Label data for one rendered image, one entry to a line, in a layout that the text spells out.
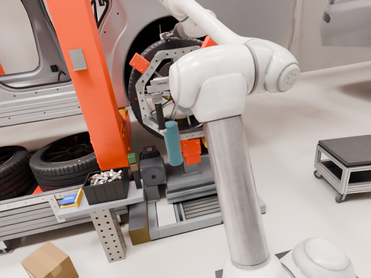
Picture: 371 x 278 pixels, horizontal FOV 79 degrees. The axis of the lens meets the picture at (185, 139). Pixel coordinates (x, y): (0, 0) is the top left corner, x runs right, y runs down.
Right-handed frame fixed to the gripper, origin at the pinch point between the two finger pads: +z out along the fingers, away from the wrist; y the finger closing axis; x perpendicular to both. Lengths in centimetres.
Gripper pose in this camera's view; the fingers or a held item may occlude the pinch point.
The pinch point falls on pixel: (164, 36)
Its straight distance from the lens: 142.1
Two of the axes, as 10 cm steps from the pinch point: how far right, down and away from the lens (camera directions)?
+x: -3.0, -8.5, -4.3
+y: 7.7, -4.9, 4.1
